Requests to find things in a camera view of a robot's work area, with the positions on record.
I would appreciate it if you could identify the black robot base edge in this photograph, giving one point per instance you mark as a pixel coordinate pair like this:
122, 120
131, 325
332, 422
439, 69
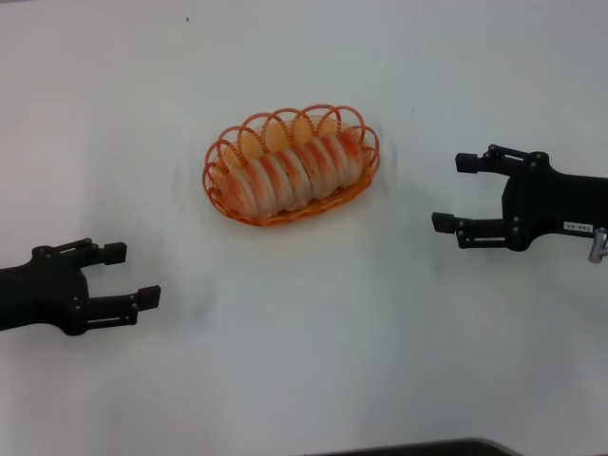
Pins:
427, 449

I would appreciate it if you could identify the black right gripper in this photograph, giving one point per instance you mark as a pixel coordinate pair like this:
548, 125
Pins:
556, 199

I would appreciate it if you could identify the orange white striped bread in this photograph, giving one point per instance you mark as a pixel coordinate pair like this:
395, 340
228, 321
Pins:
294, 176

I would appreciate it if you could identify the orange plastic woven basket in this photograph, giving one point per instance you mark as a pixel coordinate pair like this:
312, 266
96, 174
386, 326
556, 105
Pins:
228, 157

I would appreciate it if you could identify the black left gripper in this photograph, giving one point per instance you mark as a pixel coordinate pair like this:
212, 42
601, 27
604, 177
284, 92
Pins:
43, 290

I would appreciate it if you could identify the silver metal clamp screw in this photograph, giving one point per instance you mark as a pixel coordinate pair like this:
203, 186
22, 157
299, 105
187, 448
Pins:
597, 247

